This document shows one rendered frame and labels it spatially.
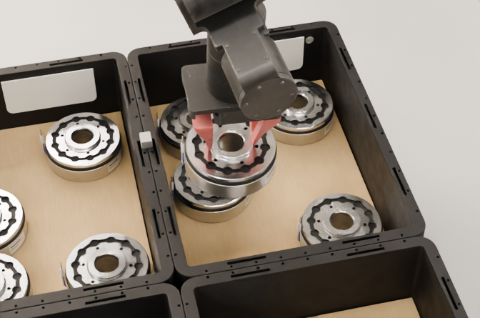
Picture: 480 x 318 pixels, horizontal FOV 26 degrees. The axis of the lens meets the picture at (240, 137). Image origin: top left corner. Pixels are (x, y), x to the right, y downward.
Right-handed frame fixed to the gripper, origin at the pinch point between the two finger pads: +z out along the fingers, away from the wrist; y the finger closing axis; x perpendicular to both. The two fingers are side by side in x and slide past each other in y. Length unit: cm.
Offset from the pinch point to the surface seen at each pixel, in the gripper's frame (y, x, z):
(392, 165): 20.9, 1.7, 11.3
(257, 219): 4.8, 3.5, 21.9
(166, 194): -7.2, 2.1, 11.9
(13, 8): -26, 68, 41
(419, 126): 36, 27, 36
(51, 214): -21.5, 9.2, 22.9
